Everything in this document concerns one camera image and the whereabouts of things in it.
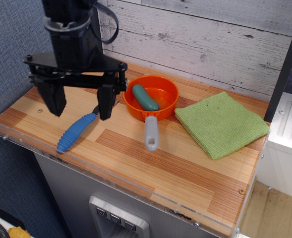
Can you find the white ribbed box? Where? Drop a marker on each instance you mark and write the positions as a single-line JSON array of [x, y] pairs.
[[275, 166]]

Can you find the orange pot grey handle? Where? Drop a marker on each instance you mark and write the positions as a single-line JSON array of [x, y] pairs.
[[165, 93]]

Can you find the green microfibre cloth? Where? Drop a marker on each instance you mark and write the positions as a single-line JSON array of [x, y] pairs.
[[221, 125]]

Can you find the clear acrylic table guard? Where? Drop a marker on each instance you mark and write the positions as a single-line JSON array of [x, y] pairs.
[[178, 176]]

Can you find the black left frame post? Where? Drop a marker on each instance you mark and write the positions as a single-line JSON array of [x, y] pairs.
[[93, 37]]

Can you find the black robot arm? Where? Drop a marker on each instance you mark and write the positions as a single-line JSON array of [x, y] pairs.
[[74, 10]]

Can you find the black right frame post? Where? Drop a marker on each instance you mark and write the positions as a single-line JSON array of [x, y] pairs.
[[280, 86]]

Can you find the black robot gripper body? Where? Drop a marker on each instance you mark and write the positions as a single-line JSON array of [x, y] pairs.
[[68, 64]]

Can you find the yellow and black object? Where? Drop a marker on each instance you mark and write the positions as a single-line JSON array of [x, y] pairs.
[[15, 232]]

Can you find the black frame post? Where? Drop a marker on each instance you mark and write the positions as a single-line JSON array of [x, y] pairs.
[[93, 37], [280, 86]]

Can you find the green toy cucumber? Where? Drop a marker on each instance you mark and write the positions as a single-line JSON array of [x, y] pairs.
[[143, 98]]

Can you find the blue handled metal fork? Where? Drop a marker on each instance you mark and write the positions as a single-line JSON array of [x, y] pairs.
[[72, 134]]

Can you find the grey cabinet with button panel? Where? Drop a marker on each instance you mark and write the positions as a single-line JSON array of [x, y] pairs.
[[94, 209]]

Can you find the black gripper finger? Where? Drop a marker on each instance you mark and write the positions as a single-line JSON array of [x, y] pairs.
[[106, 99], [53, 96]]

